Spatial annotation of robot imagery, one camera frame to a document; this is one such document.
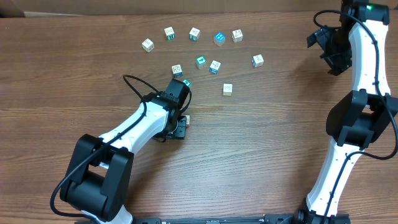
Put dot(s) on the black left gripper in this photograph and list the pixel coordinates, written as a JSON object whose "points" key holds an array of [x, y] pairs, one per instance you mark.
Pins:
{"points": [[179, 132]]}

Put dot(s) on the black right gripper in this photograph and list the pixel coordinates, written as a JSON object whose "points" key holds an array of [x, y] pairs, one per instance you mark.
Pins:
{"points": [[325, 45]]}

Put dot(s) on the wooden block red ladybug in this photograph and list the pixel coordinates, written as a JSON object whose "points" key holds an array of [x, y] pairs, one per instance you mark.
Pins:
{"points": [[188, 121]]}

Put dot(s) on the green number seven block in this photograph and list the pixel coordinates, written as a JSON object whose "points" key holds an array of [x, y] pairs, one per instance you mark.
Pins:
{"points": [[188, 83]]}

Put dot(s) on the wooden block blue side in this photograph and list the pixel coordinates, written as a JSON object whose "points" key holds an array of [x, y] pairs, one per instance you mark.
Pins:
{"points": [[177, 71], [257, 61]]}

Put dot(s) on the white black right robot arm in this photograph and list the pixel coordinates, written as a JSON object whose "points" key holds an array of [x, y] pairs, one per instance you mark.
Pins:
{"points": [[362, 115]]}

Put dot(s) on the wooden block blue drawing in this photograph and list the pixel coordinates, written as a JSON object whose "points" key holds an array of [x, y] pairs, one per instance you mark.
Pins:
{"points": [[215, 67]]}

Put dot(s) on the green top wooden block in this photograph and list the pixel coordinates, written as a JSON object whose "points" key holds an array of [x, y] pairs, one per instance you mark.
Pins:
{"points": [[201, 62]]}

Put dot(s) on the wooden block far left top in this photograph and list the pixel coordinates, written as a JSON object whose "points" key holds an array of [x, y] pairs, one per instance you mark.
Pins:
{"points": [[148, 45]]}

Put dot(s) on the wooden block top right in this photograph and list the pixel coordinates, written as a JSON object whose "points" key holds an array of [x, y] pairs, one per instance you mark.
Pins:
{"points": [[237, 35]]}

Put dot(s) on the wooden block teal side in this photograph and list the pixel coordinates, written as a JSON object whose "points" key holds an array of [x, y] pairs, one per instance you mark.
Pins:
{"points": [[194, 34]]}

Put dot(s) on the wooden block green side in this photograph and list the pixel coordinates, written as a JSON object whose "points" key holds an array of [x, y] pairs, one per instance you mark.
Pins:
{"points": [[169, 33]]}

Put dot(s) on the blue top wooden block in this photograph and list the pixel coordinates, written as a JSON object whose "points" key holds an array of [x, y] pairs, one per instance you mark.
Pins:
{"points": [[219, 39]]}

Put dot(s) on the cardboard strip at back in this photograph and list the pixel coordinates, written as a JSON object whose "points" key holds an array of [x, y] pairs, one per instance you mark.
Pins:
{"points": [[29, 8]]}

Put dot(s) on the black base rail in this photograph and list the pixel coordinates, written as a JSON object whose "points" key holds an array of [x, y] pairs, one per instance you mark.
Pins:
{"points": [[217, 220]]}

